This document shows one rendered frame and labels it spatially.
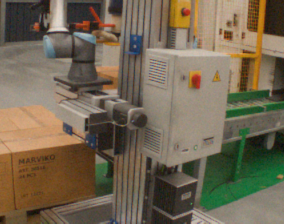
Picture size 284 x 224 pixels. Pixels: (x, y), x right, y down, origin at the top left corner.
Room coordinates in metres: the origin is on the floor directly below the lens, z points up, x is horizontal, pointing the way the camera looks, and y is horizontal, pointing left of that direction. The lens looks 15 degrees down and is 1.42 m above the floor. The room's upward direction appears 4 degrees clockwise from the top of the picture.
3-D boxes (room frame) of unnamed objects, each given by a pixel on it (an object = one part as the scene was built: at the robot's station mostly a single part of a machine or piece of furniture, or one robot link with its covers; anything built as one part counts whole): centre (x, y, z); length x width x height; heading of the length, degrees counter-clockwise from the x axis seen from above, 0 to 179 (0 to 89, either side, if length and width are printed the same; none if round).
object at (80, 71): (2.01, 0.29, 1.09); 0.15 x 0.15 x 0.10
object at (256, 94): (3.84, -0.76, 0.60); 1.60 x 0.10 x 0.09; 126
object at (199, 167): (2.66, -0.45, 0.50); 0.07 x 0.07 x 1.00; 36
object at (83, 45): (2.00, 0.30, 1.20); 0.13 x 0.12 x 0.14; 111
